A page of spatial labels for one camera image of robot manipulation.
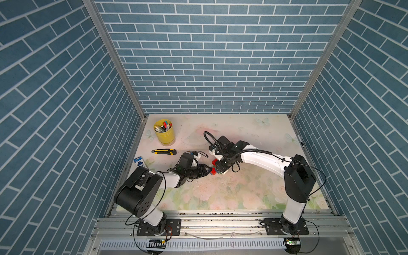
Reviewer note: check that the aluminium mounting rail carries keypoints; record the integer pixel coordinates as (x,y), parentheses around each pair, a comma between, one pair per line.
(225,230)

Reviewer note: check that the yellow pen cup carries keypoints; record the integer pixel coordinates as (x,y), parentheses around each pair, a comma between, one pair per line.
(165,132)

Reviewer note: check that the blue white small box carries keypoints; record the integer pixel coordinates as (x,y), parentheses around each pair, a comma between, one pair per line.
(139,162)

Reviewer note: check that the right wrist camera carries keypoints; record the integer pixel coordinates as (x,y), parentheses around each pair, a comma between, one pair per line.
(226,143)

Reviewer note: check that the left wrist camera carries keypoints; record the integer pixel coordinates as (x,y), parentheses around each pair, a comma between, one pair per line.
(188,161)

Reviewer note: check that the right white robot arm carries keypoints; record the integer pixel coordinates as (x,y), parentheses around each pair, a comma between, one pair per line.
(298,177)

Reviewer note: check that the floral table mat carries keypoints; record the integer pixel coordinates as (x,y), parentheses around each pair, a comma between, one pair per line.
(245,186)

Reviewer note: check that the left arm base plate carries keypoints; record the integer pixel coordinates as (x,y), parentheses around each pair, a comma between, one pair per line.
(169,227)

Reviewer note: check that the yellow black utility knife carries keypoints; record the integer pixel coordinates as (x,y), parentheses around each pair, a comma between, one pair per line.
(164,151)

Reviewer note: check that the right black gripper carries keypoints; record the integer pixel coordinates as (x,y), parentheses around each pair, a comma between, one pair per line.
(219,166)

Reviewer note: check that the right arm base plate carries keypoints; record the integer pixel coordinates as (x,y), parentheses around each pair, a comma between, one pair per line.
(280,226)

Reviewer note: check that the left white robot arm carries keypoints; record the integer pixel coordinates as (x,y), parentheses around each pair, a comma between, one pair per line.
(136,195)

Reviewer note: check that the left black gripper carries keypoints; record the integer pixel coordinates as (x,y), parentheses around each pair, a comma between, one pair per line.
(202,172)

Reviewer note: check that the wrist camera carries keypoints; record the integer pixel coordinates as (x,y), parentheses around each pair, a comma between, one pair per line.
(226,143)
(188,161)

